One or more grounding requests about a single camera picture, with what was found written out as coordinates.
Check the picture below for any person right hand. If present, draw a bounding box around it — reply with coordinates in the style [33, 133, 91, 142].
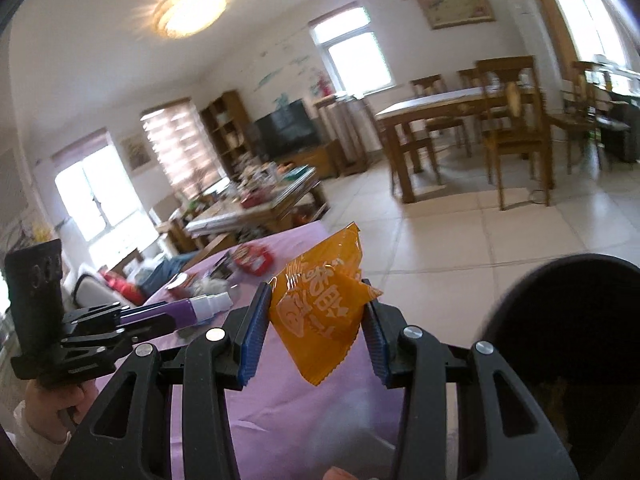
[322, 466, 358, 480]

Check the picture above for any wooden dining table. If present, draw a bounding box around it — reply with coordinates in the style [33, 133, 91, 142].
[375, 88, 484, 204]

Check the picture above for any wooden bookshelf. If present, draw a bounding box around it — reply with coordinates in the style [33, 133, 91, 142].
[200, 90, 253, 179]

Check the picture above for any white air conditioner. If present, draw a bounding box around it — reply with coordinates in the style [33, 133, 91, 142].
[509, 0, 563, 113]

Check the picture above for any tall wooden stand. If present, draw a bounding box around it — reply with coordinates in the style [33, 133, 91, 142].
[314, 94, 369, 176]

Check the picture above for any round ceiling lamp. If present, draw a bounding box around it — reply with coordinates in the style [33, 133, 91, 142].
[131, 0, 232, 40]

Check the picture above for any wooden coffee table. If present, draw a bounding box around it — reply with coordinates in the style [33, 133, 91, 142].
[184, 167, 330, 238]

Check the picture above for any black television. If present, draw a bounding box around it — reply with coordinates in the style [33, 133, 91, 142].
[254, 100, 322, 159]

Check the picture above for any small framed painting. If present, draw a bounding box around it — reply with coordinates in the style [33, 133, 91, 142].
[120, 134, 152, 172]

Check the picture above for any person left hand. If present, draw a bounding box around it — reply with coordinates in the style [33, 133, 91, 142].
[24, 380, 99, 444]

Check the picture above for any purple tablecloth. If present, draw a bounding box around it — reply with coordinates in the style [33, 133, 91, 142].
[94, 220, 459, 480]

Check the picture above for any purple white tube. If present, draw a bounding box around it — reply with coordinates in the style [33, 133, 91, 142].
[119, 292, 234, 330]

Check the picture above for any wooden sofa with cushions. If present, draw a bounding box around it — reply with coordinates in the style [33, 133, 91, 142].
[69, 231, 237, 311]

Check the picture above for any pink window blind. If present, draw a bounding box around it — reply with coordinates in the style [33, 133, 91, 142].
[140, 98, 227, 198]

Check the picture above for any wooden dining chair front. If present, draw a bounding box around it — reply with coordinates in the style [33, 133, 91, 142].
[475, 55, 553, 210]

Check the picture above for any black trash bin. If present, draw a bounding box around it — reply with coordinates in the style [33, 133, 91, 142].
[482, 254, 639, 479]

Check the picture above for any red cushion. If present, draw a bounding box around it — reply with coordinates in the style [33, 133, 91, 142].
[101, 271, 146, 306]

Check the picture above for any blue jeans cloth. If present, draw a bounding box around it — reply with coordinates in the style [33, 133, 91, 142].
[134, 252, 196, 298]

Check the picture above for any wooden dining chair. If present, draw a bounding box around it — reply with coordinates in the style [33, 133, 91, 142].
[409, 72, 474, 158]
[475, 55, 553, 210]

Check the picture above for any white tissue wad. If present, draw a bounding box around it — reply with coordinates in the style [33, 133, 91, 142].
[190, 276, 235, 297]

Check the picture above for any orange snack packet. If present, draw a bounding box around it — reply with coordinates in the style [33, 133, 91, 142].
[269, 223, 382, 386]

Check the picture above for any wooden tv cabinet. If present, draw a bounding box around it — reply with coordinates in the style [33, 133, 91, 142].
[276, 140, 347, 180]

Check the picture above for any red drink carton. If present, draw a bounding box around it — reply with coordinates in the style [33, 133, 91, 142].
[231, 243, 273, 276]

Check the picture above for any framed wall picture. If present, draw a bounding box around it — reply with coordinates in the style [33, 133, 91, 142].
[416, 0, 496, 29]

